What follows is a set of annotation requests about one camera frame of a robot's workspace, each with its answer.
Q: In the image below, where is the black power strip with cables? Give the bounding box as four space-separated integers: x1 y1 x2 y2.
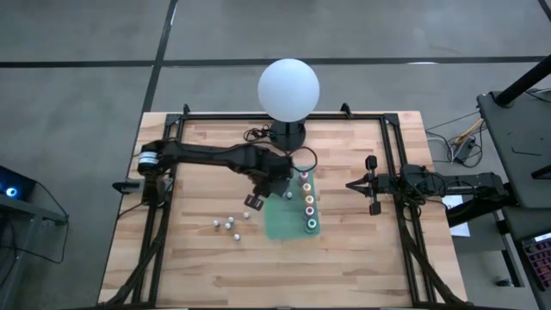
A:
451 136 484 168

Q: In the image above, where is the green cutting mat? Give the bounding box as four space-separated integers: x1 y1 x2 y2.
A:
263 166 321 241

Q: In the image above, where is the black lamp power cable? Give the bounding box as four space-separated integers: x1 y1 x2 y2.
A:
243 124 275 144

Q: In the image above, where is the white paper sheet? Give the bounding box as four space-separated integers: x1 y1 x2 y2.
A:
441 193 471 239

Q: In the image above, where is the black metal stand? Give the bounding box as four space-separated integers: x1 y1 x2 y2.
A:
0 195 70 310

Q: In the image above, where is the black looped camera cable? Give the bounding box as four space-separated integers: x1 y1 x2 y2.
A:
288 146 319 173

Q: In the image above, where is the black computer with blue light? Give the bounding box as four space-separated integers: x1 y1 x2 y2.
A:
0 165 38 202

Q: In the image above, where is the backlit computer keyboard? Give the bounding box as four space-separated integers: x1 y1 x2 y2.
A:
521 233 551 292

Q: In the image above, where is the white globe table lamp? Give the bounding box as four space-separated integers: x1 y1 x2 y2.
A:
257 58 321 152

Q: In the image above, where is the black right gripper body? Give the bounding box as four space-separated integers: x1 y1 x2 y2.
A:
362 155 394 218

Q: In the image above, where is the dark grey desk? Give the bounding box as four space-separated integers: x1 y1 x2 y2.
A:
476 88 551 210

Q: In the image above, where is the black round post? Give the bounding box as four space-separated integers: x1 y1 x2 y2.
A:
493 54 551 108

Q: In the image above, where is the black desk support beam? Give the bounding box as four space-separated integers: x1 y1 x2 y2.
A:
445 195 517 228

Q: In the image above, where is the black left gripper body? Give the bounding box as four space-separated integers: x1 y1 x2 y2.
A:
240 148 296 198

